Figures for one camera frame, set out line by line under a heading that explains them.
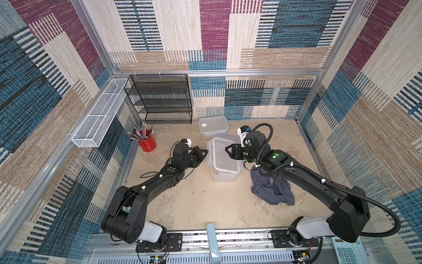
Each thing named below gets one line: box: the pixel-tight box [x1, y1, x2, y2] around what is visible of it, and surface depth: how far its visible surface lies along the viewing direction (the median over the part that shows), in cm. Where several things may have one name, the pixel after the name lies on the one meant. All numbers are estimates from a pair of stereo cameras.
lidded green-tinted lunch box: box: [197, 115, 230, 140], surface depth 111 cm
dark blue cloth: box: [250, 165, 296, 206], surface depth 86 cm
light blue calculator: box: [330, 235, 372, 264], surface depth 70 cm
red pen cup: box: [138, 130, 158, 153], surface depth 108 cm
